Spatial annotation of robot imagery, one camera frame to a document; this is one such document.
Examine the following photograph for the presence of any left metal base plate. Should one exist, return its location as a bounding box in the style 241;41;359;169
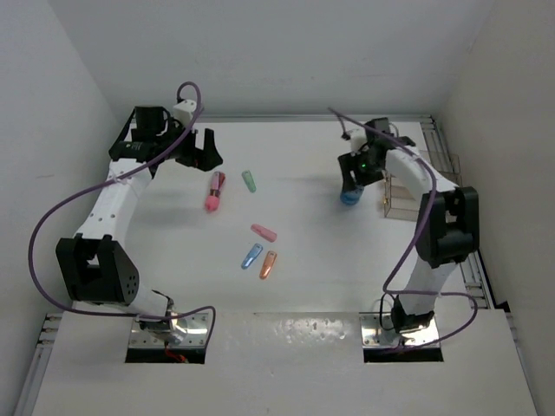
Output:
128;313;209;349

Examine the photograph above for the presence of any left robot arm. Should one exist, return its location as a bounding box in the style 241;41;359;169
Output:
55;100;223;346

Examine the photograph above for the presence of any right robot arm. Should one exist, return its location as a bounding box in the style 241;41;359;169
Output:
337;118;480;334

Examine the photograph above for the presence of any orange stapler case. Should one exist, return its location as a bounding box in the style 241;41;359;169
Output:
259;250;278;280

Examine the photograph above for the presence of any metal base plate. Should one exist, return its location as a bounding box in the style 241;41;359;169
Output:
128;313;209;349
359;312;440;349

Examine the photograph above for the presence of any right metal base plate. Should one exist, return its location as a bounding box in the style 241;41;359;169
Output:
359;312;440;349

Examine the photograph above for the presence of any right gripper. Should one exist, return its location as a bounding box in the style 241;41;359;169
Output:
339;147;384;192

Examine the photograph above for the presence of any clear acrylic organizer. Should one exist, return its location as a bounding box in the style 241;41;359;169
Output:
383;150;462;222

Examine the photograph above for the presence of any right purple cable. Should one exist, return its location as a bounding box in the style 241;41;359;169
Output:
328;107;479;353

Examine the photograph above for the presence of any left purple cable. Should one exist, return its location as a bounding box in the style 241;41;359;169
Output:
28;81;217;343

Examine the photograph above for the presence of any blue tape jar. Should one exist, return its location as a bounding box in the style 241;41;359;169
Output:
340;186;364;206

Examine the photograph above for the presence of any purple cable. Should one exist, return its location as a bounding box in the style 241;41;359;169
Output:
328;107;479;353
28;81;217;343

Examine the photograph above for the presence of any pink marker tube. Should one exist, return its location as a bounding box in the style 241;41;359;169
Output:
204;171;226;212

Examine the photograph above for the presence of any green stapler case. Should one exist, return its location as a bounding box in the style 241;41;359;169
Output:
241;170;257;193

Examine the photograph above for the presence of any pink stapler case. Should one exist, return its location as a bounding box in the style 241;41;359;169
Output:
251;224;278;243

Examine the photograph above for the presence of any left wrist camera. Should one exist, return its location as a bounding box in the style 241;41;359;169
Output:
172;100;204;127

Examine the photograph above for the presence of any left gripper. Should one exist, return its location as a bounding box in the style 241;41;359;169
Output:
155;116;222;172

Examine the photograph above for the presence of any blue stapler case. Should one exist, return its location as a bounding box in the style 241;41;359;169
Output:
241;244;264;270

